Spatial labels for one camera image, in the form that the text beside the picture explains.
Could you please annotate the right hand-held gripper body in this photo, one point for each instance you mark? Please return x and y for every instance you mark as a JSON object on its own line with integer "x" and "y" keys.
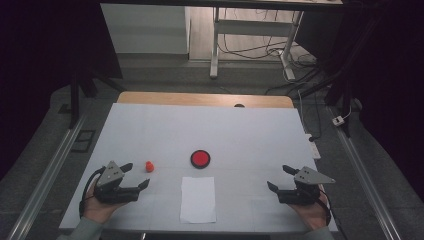
{"x": 298, "y": 195}

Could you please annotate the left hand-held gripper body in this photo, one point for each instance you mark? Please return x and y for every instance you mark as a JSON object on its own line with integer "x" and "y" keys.
{"x": 110, "y": 193}

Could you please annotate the orange stamp cap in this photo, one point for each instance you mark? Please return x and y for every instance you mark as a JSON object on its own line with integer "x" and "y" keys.
{"x": 150, "y": 169}

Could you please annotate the round red ink pad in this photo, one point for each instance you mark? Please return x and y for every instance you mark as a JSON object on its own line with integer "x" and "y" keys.
{"x": 200, "y": 158}

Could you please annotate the person's left hand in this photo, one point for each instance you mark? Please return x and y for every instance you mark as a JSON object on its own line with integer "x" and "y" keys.
{"x": 96, "y": 210}

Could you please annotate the person's right hand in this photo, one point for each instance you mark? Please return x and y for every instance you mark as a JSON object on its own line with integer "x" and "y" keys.
{"x": 315, "y": 215}

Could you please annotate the white power strip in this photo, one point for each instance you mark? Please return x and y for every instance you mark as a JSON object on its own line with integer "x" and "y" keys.
{"x": 314, "y": 148}

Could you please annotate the small white paper sheet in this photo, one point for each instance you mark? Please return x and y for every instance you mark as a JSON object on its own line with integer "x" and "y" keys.
{"x": 198, "y": 200}

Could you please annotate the large white table cover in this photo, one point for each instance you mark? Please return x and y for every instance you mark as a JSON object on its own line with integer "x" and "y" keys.
{"x": 233, "y": 133}

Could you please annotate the small white adapter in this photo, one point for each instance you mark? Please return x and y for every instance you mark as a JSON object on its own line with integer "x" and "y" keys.
{"x": 338, "y": 120}

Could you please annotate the black stand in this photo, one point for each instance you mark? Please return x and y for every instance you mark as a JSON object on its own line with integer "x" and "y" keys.
{"x": 346, "y": 100}
{"x": 74, "y": 106}

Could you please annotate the black table grommet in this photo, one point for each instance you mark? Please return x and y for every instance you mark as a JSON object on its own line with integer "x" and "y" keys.
{"x": 239, "y": 105}

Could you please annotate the dark curtain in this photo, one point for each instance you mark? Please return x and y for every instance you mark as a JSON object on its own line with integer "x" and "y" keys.
{"x": 33, "y": 66}
{"x": 393, "y": 83}

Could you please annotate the white cabinet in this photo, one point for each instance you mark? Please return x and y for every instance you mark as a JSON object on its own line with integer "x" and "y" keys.
{"x": 145, "y": 28}

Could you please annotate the black floor socket frame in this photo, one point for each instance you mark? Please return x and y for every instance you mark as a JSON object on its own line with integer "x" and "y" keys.
{"x": 83, "y": 141}

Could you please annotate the metal floor rail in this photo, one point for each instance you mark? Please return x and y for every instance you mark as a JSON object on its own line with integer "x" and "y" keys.
{"x": 363, "y": 173}
{"x": 46, "y": 176}

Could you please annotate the white desk frame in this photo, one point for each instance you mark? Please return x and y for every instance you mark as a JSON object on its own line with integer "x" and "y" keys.
{"x": 253, "y": 28}

